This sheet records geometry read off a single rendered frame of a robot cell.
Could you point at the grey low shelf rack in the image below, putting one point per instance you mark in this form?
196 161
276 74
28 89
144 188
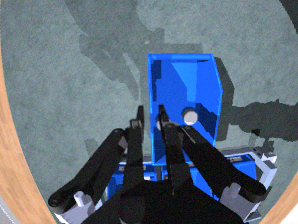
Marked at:
268 168

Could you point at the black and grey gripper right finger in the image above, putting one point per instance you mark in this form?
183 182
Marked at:
235 189

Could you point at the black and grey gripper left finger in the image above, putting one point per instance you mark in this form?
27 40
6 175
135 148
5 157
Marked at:
72 203

